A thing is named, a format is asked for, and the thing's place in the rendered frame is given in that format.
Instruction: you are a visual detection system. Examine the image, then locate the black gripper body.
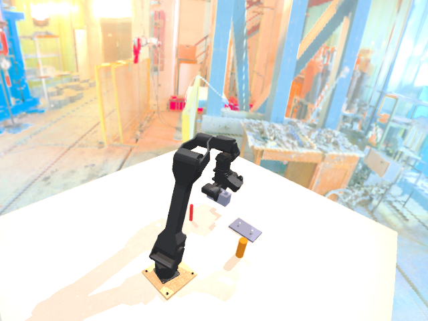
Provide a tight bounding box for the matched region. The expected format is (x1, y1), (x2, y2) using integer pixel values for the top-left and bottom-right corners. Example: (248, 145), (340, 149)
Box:
(201, 167), (239, 198)

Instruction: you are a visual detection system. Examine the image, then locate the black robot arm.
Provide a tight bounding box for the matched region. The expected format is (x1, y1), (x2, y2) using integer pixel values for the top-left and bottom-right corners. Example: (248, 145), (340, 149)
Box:
(149, 132), (244, 284)

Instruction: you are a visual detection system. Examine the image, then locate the orange cylinder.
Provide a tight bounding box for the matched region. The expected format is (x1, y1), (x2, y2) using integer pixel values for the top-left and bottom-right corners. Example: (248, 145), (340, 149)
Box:
(235, 237), (247, 258)

